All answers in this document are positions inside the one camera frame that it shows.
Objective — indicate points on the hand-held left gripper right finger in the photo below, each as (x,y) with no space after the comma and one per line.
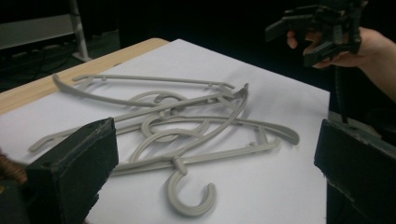
(361,174)

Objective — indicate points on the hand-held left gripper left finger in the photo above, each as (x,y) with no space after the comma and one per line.
(71,174)

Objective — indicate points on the grey plastic clothes hanger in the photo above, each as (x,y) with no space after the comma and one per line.
(60,86)
(172,191)
(199,101)

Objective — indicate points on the white table sheet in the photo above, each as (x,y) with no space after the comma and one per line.
(264,186)

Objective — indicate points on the white metal desk frame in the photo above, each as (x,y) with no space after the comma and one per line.
(79,34)

